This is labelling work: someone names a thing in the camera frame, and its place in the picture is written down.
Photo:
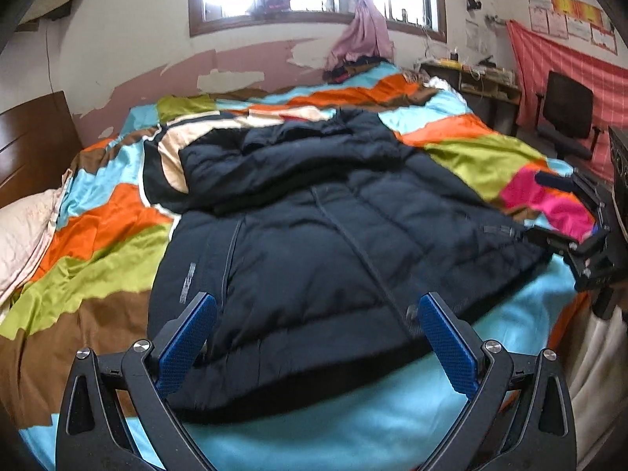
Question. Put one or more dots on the small black wall object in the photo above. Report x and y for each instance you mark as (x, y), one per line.
(473, 2)

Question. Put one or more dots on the brown wooden headboard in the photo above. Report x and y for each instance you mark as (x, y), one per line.
(34, 147)

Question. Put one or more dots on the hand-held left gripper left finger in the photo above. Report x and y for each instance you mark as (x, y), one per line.
(184, 348)

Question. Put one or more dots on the paper wall posters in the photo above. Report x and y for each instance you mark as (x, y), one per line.
(574, 10)

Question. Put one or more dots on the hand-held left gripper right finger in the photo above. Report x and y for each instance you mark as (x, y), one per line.
(449, 348)

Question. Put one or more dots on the pink curtain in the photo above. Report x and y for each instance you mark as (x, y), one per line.
(360, 29)

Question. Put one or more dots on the heap of dark clothes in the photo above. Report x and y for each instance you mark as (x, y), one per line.
(351, 69)

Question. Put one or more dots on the pink checkered cloth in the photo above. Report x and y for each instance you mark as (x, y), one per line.
(530, 68)

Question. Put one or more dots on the colourful patchwork quilt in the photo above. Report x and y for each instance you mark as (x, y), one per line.
(108, 255)

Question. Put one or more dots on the cluttered wooden desk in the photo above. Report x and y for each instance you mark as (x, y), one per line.
(490, 88)

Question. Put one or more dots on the dark navy padded jacket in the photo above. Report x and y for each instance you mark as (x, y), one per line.
(319, 245)

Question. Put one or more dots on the black office chair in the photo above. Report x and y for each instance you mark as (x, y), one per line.
(569, 113)

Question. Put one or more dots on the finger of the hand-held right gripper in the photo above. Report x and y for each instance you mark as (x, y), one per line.
(549, 238)
(554, 180)

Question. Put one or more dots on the pale pink floral pillow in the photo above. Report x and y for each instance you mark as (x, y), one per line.
(24, 235)

